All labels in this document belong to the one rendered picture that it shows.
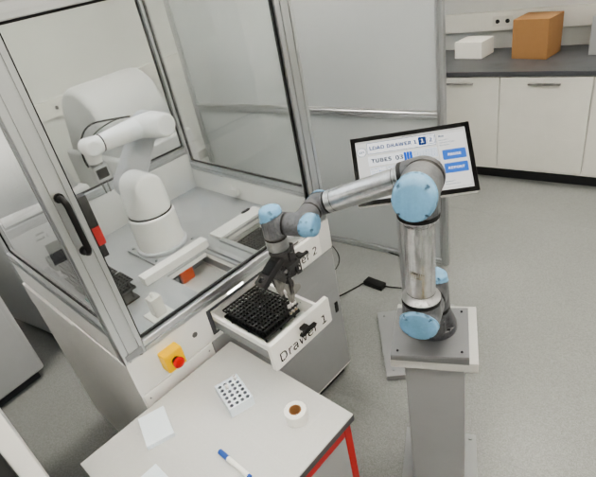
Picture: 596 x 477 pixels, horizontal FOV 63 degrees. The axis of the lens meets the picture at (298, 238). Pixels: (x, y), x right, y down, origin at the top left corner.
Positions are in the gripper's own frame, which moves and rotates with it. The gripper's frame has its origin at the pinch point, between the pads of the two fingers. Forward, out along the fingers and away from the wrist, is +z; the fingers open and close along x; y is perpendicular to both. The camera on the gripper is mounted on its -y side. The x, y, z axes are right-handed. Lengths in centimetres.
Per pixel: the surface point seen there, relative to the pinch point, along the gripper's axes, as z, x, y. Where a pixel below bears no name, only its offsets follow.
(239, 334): 6.5, 8.1, -17.2
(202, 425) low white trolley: 18.3, -0.8, -44.9
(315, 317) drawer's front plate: 5.4, -10.6, 2.2
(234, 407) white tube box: 14.7, -7.3, -36.0
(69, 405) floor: 92, 143, -59
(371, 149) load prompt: -21, 17, 80
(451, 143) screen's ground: -19, -10, 101
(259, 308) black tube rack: 4.2, 9.7, -5.2
